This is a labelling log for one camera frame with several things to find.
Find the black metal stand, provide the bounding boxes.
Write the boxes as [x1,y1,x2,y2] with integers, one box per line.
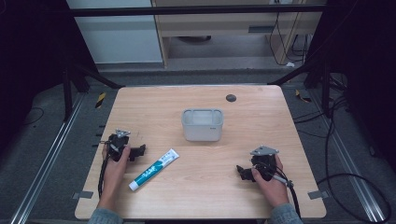
[267,57,333,119]
[61,60,125,123]

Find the black curtain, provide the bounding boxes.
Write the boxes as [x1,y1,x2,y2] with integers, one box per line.
[0,0,98,153]
[304,0,396,174]

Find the thick black floor cable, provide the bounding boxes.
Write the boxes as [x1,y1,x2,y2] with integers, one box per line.
[293,92,393,224]

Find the grey table bracket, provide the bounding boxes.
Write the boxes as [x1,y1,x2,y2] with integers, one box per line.
[71,189,94,201]
[306,189,330,201]

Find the black horizontal bar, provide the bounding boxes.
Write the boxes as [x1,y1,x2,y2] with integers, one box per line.
[69,4,328,18]

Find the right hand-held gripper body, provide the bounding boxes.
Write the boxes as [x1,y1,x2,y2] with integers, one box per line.
[249,145,280,182]

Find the white cabinet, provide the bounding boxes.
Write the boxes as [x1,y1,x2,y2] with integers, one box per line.
[65,0,163,65]

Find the white and teal toothpaste tube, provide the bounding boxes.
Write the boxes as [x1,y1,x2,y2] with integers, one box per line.
[128,147,181,192]

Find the black hanging cables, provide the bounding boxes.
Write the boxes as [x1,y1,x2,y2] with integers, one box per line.
[268,11,309,67]

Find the hand-held gripper cable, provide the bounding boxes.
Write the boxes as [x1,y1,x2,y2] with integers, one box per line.
[97,140,114,199]
[262,162,302,219]

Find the thin black floor cable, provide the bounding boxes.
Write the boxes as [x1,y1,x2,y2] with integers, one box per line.
[21,106,46,127]

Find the person's left hand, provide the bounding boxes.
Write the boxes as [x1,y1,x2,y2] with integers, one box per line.
[101,143,132,195]

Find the white plastic container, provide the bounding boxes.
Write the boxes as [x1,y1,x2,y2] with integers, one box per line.
[180,107,225,143]

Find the aluminium floor rail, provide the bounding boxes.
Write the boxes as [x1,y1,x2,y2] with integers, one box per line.
[8,92,87,224]
[307,89,388,224]

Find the yellow and black tape strip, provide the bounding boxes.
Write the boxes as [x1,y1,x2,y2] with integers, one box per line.
[94,91,107,109]
[294,89,313,104]

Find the left hand-held gripper cable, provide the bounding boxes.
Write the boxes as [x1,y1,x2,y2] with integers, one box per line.
[97,140,114,199]

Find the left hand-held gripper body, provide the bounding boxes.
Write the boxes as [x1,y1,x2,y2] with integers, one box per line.
[106,129,132,162]

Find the right hand-held gripper cable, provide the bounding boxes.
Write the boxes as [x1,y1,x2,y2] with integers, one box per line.
[262,162,302,219]

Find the person's right hand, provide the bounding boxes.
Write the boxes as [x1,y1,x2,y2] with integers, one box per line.
[250,154,290,209]

